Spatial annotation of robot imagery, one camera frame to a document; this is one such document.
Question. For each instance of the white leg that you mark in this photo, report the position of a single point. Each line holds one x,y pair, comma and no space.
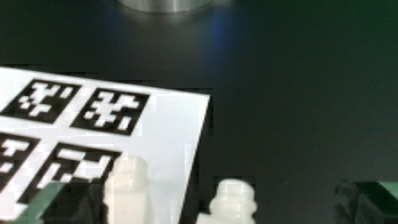
127,197
234,205

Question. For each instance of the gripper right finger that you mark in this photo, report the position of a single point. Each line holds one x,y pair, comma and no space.
367,203

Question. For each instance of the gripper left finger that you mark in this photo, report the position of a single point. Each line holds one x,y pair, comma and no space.
67,204

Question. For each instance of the white marker sheet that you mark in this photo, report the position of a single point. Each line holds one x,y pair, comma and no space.
74,122

